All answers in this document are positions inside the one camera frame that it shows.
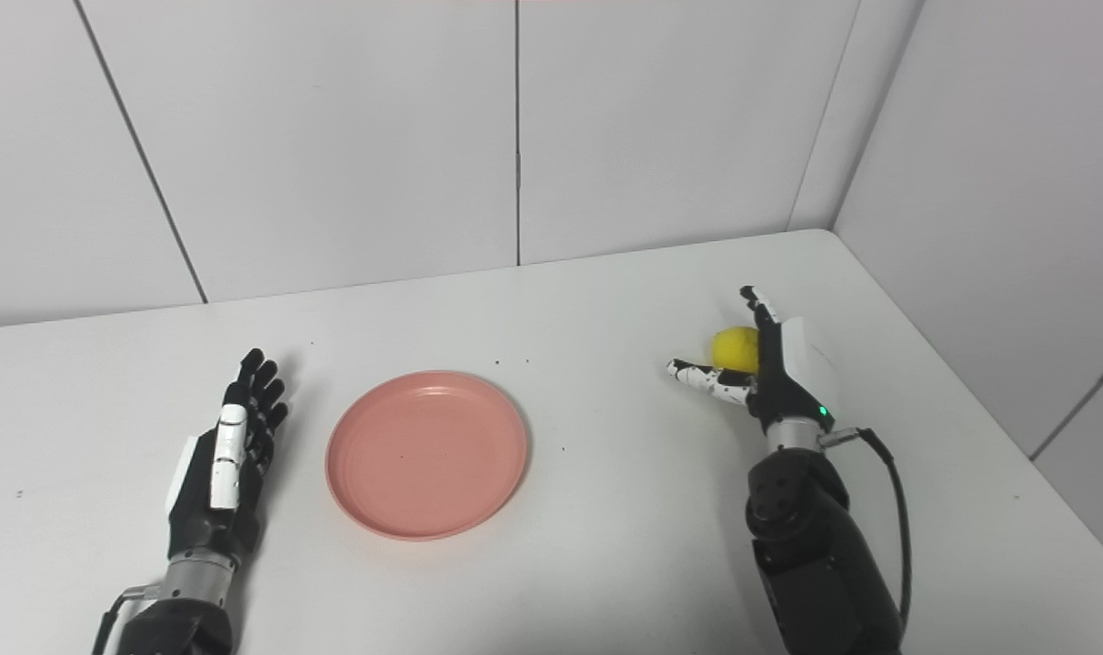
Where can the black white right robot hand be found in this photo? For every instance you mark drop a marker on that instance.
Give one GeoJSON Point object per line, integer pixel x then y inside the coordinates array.
{"type": "Point", "coordinates": [792, 382]}

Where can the yellow lemon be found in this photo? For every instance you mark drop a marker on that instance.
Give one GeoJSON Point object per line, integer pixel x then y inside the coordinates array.
{"type": "Point", "coordinates": [735, 350]}

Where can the pink round plate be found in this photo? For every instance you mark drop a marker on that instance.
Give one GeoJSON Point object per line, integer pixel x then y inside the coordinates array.
{"type": "Point", "coordinates": [424, 455]}

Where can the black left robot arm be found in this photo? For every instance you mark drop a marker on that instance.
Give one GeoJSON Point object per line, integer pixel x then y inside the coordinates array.
{"type": "Point", "coordinates": [183, 614]}

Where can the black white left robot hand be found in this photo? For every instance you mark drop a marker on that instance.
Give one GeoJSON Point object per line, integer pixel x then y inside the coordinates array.
{"type": "Point", "coordinates": [196, 509]}

